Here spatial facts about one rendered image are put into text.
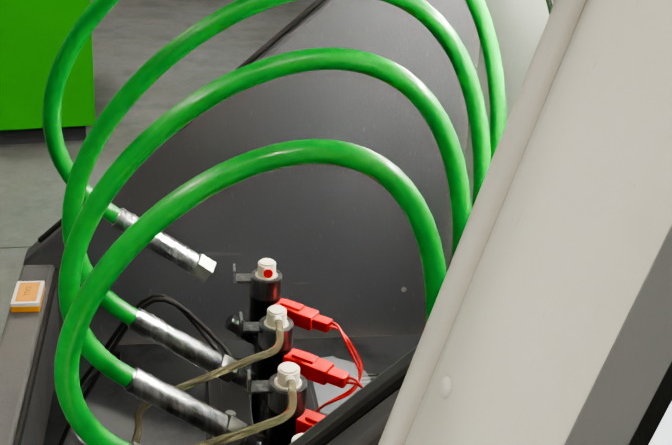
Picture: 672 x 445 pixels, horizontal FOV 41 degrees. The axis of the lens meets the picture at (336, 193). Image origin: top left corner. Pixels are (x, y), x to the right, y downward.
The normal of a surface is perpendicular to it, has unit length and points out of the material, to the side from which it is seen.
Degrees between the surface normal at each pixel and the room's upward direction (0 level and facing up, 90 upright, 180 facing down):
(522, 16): 90
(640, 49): 76
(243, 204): 90
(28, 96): 90
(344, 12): 90
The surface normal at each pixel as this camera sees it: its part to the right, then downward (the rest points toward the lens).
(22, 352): 0.07, -0.92
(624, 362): -0.94, -0.22
